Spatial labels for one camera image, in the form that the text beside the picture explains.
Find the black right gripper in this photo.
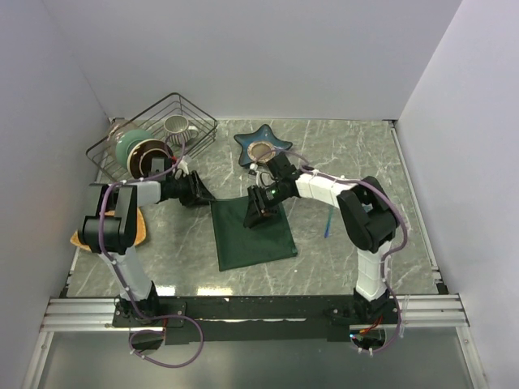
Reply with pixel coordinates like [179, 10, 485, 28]
[243, 181, 289, 229]

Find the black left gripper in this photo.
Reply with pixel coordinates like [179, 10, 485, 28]
[167, 170, 216, 208]

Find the dark green cloth napkin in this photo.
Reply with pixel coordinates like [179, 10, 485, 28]
[211, 197, 298, 271]

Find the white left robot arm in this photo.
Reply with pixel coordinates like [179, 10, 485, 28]
[77, 157, 216, 326]

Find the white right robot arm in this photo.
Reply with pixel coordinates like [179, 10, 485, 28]
[243, 152, 401, 323]

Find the blue star-shaped ceramic dish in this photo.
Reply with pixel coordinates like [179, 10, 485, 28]
[234, 124, 293, 168]

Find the dark brown ceramic bowl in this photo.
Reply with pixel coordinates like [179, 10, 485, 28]
[127, 139, 174, 178]

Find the striped grey ceramic mug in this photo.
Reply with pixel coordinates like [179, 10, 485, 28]
[163, 115, 199, 146]

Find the orange woven fan-shaped mat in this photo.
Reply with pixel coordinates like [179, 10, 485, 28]
[70, 207, 147, 252]

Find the iridescent rainbow metal spoon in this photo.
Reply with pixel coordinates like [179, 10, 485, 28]
[324, 206, 335, 238]

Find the green ceramic bowl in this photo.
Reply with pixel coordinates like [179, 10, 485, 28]
[115, 129, 153, 168]

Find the clear glass jar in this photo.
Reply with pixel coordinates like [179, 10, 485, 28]
[105, 118, 133, 159]

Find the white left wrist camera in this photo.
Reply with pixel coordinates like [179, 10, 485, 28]
[176, 156, 191, 174]

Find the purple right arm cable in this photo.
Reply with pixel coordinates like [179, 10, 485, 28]
[251, 147, 410, 360]

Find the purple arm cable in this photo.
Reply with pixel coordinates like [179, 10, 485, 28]
[97, 137, 206, 370]
[251, 147, 410, 360]

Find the black wire dish rack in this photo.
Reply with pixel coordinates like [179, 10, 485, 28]
[85, 92, 218, 182]

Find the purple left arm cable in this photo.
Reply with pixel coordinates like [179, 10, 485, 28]
[97, 137, 206, 370]

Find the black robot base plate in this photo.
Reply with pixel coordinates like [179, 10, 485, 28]
[112, 295, 398, 345]

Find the aluminium frame rail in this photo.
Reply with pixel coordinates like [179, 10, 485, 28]
[398, 294, 469, 328]

